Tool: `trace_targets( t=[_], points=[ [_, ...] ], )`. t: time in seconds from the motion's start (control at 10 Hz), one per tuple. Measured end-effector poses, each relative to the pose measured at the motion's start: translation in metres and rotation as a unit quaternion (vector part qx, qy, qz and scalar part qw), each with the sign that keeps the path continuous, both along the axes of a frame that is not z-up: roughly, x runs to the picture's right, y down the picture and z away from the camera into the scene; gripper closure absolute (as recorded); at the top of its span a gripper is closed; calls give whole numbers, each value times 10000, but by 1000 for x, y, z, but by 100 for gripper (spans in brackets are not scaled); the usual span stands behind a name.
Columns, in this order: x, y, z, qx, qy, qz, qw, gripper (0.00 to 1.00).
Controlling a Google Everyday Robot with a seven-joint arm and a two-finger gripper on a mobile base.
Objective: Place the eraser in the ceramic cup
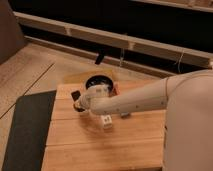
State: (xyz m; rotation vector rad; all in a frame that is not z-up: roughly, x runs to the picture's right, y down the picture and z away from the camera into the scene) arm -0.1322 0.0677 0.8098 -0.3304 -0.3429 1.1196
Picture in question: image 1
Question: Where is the black hanging object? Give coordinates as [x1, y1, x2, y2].
[95, 51, 105, 65]

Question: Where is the small metal clip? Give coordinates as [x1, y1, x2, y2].
[120, 113, 131, 118]

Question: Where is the white eraser block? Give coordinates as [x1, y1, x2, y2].
[101, 115, 112, 129]

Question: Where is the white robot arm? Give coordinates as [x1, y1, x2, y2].
[73, 78, 168, 115]

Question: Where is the black floor mat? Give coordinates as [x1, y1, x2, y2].
[1, 90, 56, 171]

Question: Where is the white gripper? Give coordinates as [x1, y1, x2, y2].
[71, 85, 110, 113]

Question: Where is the black ceramic cup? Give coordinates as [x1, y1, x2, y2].
[85, 75, 114, 91]

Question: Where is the wooden shelf rail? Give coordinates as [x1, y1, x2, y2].
[14, 12, 213, 67]

